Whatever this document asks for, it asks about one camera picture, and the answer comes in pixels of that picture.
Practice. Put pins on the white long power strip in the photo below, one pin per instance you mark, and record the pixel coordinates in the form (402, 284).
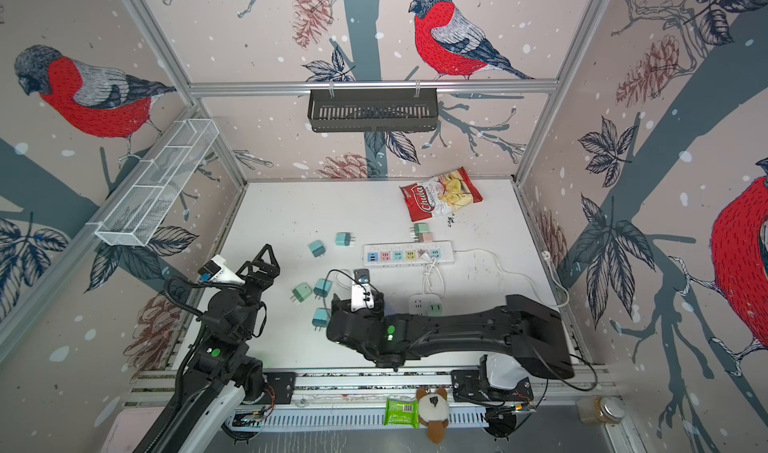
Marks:
(410, 254)

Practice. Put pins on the teal usb charger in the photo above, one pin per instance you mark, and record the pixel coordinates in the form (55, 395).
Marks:
(320, 319)
(322, 288)
(317, 248)
(344, 239)

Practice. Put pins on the red cassava chips bag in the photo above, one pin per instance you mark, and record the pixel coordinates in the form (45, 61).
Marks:
(440, 195)

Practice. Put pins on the brown plush toy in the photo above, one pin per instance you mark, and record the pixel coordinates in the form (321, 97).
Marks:
(433, 412)

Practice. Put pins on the black hanging wire basket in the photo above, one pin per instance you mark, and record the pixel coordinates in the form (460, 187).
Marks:
(373, 110)

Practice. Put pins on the white square power socket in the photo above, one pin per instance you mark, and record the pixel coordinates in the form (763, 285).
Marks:
(418, 303)

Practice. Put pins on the light green usb charger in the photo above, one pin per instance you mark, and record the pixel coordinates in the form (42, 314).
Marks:
(434, 309)

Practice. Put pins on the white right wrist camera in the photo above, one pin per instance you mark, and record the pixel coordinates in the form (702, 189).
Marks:
(361, 291)

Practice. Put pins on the glass jar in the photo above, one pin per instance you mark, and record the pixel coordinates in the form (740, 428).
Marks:
(601, 410)

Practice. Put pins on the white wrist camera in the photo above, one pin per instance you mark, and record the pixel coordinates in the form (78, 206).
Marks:
(216, 271)
(361, 291)

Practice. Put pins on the white wire mesh shelf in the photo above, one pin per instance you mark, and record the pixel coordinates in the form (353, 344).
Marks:
(141, 210)

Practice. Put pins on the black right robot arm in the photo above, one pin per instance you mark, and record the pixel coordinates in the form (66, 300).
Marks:
(528, 331)

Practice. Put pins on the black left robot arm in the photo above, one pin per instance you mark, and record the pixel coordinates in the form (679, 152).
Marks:
(216, 374)

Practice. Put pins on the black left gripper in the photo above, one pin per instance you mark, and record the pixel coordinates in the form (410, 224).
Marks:
(268, 271)

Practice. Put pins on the green wet wipes pack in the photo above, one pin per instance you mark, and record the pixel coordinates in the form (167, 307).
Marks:
(401, 412)

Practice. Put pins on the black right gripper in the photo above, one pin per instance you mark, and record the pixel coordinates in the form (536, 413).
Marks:
(339, 306)

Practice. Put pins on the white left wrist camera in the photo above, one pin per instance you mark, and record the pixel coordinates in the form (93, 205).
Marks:
(216, 271)

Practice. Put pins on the pink tray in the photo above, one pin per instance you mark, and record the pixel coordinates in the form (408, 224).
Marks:
(129, 429)

